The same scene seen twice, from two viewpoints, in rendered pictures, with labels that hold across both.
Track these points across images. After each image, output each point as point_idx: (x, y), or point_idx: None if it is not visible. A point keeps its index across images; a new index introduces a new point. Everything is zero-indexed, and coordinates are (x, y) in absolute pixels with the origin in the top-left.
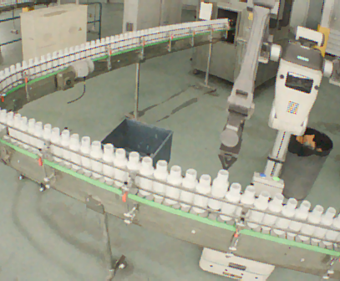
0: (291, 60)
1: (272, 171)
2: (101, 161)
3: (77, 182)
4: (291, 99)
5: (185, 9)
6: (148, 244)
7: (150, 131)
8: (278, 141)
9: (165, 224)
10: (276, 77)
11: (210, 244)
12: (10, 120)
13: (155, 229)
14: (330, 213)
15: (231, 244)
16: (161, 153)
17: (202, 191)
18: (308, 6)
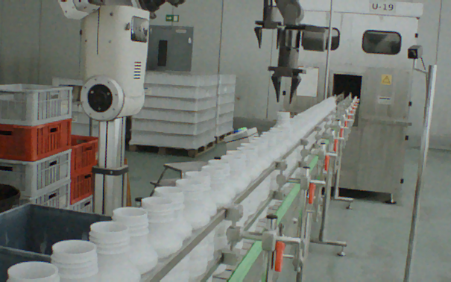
0: (112, 4)
1: (122, 192)
2: (265, 174)
3: (253, 277)
4: (136, 57)
5: None
6: None
7: None
8: (119, 138)
9: (287, 236)
10: (101, 36)
11: (296, 230)
12: (129, 259)
13: (282, 262)
14: (307, 115)
15: (320, 191)
16: (84, 233)
17: (292, 144)
18: None
